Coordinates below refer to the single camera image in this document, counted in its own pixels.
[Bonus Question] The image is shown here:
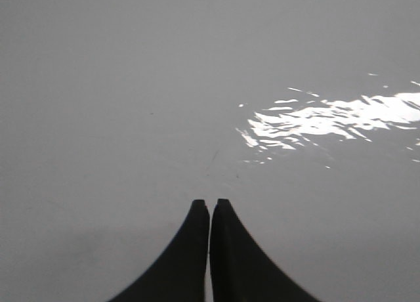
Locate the white whiteboard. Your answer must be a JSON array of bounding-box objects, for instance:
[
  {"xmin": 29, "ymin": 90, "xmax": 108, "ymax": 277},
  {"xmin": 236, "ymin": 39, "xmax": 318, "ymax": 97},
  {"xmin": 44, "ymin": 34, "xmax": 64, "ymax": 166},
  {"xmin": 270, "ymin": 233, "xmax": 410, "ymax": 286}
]
[{"xmin": 1, "ymin": 0, "xmax": 419, "ymax": 301}]

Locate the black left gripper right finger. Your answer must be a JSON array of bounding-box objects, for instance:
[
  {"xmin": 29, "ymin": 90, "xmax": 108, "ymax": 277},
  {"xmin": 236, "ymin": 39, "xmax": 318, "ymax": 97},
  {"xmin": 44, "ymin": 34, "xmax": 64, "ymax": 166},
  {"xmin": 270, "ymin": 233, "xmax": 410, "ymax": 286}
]
[{"xmin": 209, "ymin": 199, "xmax": 317, "ymax": 301}]

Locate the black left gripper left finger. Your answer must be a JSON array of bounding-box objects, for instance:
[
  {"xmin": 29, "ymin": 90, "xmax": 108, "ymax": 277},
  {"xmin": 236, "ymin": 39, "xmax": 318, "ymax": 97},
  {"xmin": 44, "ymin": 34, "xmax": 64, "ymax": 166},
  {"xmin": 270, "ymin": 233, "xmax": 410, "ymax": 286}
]
[{"xmin": 111, "ymin": 200, "xmax": 209, "ymax": 301}]

